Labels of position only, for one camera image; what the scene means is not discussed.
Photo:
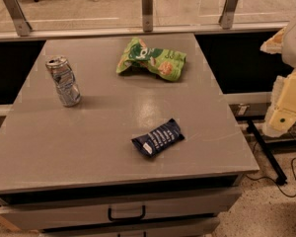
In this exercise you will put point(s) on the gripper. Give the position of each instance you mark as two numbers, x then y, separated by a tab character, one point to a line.
282	114

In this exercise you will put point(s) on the green rice chip bag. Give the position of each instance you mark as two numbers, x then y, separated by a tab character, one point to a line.
166	63

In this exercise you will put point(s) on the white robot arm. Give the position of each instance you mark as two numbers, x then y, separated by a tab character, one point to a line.
288	52

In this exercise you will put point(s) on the silver redbull can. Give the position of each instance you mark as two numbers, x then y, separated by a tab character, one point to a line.
64	79

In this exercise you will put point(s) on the black metal stand leg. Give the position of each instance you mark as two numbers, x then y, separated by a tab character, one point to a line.
281	177

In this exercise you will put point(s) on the dark blue snack packet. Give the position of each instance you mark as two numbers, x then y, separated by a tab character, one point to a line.
158	139

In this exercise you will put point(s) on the grey lower drawer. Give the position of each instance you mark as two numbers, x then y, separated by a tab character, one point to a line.
192	227

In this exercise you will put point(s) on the grey drawer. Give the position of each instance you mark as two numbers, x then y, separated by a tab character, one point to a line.
68	213
192	227

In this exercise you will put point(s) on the grey upper drawer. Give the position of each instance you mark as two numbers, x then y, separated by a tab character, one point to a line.
68	213

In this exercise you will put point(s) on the right metal railing post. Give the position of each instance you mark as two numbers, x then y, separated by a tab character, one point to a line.
227	17

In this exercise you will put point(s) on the metal railing post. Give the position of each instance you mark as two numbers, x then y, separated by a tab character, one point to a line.
227	17
23	28
147	15

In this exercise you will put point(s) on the middle metal railing post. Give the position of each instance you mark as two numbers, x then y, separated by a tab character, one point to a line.
147	15

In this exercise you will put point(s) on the black drawer handle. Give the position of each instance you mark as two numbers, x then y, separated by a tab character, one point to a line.
126	213

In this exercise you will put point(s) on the left metal railing post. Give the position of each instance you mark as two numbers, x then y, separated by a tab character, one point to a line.
23	28

